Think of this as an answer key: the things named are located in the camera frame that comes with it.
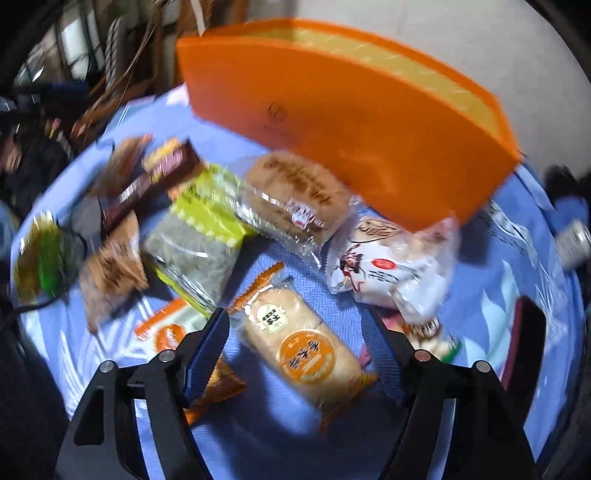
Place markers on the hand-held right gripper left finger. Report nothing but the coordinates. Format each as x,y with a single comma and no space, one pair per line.
207,355

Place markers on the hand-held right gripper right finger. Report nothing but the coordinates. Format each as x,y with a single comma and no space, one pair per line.
383,355

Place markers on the bread loaf packet orange label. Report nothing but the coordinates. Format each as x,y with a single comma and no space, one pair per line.
300,346

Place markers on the pile of assorted snack packets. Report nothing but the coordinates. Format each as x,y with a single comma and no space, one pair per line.
295,203

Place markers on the green snack packet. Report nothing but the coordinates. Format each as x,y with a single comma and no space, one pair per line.
51,272

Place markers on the yellow clear snack packet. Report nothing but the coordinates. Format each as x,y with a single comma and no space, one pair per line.
30,244

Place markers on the orange cardboard box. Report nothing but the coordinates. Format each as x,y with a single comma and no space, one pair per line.
360,138

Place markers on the blue printed tablecloth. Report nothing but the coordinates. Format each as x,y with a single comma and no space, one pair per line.
277,415

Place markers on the black smartphone red case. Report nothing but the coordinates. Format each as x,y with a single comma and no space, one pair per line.
526,341

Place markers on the white drink can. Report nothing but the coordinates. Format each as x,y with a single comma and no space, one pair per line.
575,244

